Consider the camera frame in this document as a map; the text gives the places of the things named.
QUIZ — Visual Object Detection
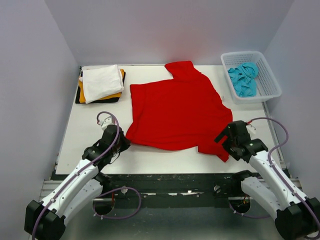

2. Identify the red t shirt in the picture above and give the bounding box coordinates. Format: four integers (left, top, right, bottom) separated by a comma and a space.
126, 61, 233, 162

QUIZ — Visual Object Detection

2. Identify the white plastic laundry basket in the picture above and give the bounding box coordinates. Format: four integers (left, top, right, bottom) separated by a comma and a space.
220, 51, 282, 104

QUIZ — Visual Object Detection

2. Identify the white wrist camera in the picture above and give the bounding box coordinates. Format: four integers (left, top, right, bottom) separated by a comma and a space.
246, 123, 257, 135
98, 116, 115, 131

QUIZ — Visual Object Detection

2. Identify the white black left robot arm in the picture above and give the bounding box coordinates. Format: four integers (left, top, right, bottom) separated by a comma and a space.
24, 124, 130, 240

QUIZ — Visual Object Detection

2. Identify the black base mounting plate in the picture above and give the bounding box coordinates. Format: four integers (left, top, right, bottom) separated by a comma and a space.
92, 173, 249, 209

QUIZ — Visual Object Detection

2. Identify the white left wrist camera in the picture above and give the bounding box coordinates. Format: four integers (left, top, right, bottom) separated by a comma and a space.
98, 116, 115, 131

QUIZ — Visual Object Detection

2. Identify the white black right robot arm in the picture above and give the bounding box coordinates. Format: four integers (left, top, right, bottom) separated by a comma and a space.
214, 120, 320, 240

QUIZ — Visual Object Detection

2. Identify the teal crumpled t shirt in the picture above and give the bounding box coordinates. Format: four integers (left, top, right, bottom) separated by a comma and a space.
227, 62, 259, 98

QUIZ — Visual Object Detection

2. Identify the yellow folded t shirt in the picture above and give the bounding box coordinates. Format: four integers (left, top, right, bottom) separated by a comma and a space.
78, 69, 126, 104

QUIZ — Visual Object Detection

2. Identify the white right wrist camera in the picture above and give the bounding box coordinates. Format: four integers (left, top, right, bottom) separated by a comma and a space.
246, 123, 257, 135

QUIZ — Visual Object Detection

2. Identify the white folded t shirt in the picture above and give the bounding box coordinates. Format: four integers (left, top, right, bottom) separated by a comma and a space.
82, 64, 124, 104

